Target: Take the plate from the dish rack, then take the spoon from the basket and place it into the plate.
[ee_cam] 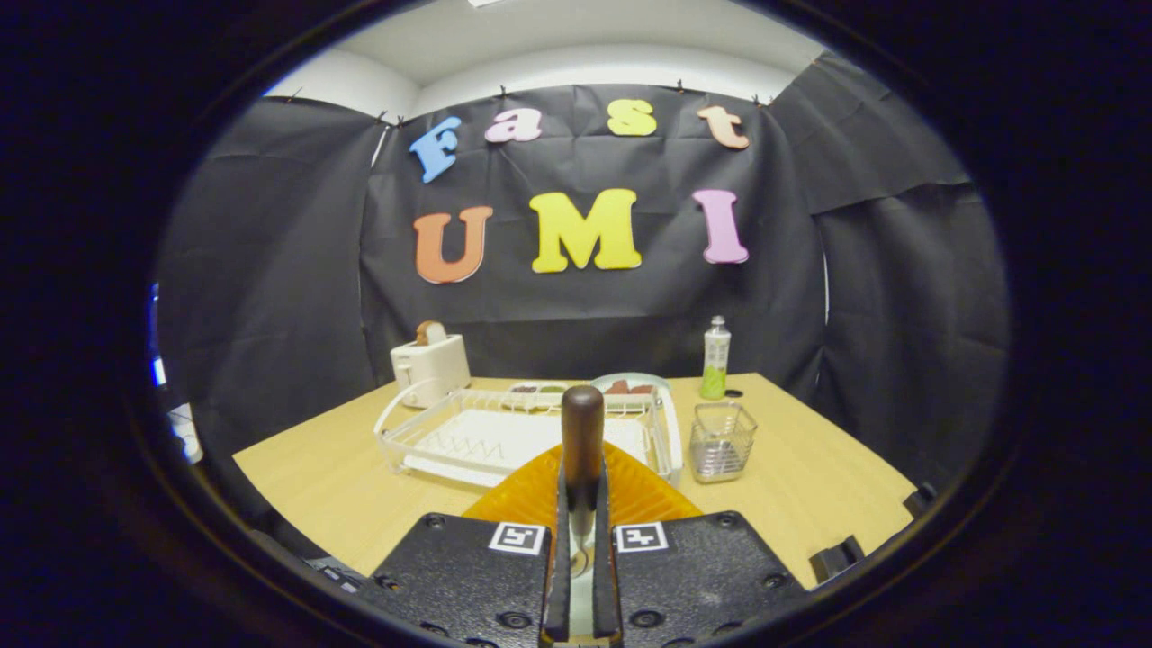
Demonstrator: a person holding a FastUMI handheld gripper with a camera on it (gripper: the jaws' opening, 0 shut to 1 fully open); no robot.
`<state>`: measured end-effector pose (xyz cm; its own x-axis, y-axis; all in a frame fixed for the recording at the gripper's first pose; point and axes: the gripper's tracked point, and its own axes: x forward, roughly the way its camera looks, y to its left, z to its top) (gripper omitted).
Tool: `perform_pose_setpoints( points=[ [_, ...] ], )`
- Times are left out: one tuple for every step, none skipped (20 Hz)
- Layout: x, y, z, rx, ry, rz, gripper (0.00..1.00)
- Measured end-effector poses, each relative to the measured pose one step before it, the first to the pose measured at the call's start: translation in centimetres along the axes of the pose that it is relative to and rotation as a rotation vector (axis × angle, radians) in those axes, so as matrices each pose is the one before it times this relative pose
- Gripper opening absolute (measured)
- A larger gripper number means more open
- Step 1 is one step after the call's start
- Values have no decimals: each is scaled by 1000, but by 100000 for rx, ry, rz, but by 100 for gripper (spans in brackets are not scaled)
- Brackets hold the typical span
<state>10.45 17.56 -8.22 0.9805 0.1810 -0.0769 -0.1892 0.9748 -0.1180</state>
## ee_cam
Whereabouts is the cream toaster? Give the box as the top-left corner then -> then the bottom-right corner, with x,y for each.
391,334 -> 472,409

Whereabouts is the wooden handled spoon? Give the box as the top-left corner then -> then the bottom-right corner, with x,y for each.
561,385 -> 606,577

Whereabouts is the metal wire basket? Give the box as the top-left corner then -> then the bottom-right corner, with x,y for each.
689,401 -> 759,484

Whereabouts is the green drink bottle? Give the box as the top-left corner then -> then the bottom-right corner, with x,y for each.
700,315 -> 732,401

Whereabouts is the black backdrop cloth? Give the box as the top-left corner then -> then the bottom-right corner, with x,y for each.
155,49 -> 1011,505

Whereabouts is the white wire dish rack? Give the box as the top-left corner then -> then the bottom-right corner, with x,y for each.
373,385 -> 685,489

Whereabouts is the small round grey plate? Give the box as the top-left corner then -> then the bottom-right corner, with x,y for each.
591,373 -> 671,401

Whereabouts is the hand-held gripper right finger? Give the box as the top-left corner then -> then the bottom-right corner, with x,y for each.
594,441 -> 806,644

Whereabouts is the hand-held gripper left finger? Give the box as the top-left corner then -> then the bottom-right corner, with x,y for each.
369,443 -> 573,644

